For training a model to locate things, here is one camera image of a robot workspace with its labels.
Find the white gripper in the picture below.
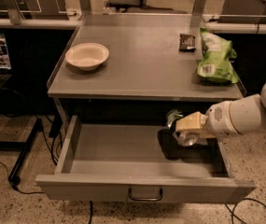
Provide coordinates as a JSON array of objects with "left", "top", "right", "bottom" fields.
[{"left": 175, "top": 94, "right": 263, "bottom": 136}]

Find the green soda can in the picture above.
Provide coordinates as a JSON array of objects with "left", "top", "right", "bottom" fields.
[{"left": 166, "top": 109, "right": 201, "bottom": 147}]

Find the green chip bag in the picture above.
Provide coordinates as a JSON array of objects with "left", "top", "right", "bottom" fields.
[{"left": 197, "top": 28, "right": 239, "bottom": 84}]

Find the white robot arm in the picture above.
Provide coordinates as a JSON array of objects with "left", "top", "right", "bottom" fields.
[{"left": 175, "top": 83, "right": 266, "bottom": 136}]

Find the grey open top drawer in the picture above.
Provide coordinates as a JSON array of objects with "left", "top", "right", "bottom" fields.
[{"left": 36, "top": 116, "right": 256, "bottom": 203}]

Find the grey metal table cabinet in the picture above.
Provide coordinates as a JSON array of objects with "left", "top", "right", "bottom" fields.
[{"left": 46, "top": 12, "right": 246, "bottom": 133}]

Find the small dark snack packet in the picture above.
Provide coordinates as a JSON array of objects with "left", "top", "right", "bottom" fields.
[{"left": 179, "top": 34, "right": 196, "bottom": 52}]

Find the white bowl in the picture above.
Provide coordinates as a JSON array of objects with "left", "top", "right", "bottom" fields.
[{"left": 65, "top": 43, "right": 109, "bottom": 71}]

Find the black desk leg base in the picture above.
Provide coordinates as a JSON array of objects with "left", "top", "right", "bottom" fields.
[{"left": 0, "top": 119, "right": 42, "bottom": 188}]

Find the left background workbench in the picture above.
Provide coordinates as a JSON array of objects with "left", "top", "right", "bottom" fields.
[{"left": 0, "top": 0, "right": 91, "bottom": 29}]

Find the metal drawer handle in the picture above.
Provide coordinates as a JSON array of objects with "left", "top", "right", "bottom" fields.
[{"left": 128, "top": 187, "right": 163, "bottom": 202}]

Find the black floor cable right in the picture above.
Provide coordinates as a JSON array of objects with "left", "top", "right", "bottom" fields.
[{"left": 224, "top": 197, "right": 266, "bottom": 224}]

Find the black cable under drawer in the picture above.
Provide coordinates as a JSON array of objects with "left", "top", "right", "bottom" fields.
[{"left": 87, "top": 200, "right": 94, "bottom": 224}]

